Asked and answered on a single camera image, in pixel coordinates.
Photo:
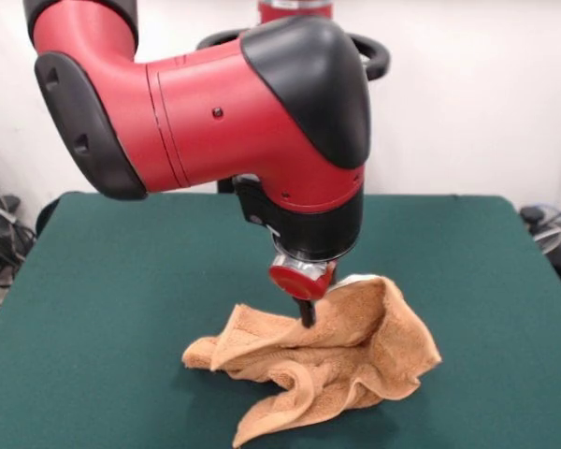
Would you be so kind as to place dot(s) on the tan terry towel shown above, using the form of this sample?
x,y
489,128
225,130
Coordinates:
x,y
355,346

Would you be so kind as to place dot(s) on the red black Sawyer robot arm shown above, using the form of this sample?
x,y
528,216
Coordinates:
x,y
215,126

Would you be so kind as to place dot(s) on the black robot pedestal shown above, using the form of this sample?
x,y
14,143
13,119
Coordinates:
x,y
378,56

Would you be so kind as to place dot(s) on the dark green table cloth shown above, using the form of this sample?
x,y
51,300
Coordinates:
x,y
98,304

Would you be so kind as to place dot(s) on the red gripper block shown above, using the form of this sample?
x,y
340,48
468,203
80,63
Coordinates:
x,y
297,284

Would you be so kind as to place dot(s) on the grey round fan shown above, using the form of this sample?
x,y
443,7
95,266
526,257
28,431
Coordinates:
x,y
548,234

